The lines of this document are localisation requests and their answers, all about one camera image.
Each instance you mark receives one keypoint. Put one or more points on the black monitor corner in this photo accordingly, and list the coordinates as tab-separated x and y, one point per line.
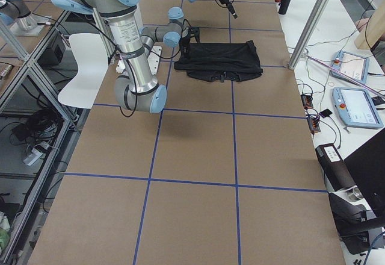
367	168

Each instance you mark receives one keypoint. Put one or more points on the aluminium frame post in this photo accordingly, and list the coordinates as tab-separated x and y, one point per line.
307	32

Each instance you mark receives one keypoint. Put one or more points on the white plastic chair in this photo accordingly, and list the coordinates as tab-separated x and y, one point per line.
92	62

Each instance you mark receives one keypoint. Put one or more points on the white power strip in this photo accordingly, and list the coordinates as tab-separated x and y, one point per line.
36	152

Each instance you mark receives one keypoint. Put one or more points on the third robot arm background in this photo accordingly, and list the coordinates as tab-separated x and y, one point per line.
16	15

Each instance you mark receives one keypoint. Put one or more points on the far teach pendant tablet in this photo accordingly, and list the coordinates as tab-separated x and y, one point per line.
352	65

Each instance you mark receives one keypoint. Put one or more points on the orange electronics board far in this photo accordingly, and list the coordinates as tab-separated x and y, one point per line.
307	101

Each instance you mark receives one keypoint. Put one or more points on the seated person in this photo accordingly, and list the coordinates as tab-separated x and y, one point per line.
361	24

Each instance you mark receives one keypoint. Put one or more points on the near teach pendant tablet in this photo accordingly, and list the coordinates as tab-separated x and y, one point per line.
356	108

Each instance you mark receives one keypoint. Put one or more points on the teach pendant tablet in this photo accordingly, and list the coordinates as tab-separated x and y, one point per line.
352	65
356	108

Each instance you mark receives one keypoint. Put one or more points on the orange electronics board near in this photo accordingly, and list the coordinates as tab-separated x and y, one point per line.
313	124

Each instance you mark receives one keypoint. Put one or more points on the black box white label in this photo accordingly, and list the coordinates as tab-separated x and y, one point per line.
334	167

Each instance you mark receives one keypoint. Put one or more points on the orange electronics board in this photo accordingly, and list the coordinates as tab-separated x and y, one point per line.
307	101
313	124

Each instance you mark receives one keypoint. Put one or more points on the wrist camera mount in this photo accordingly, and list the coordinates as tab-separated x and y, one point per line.
194	32

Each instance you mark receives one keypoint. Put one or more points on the black graphic t-shirt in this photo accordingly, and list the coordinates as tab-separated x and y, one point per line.
220	61

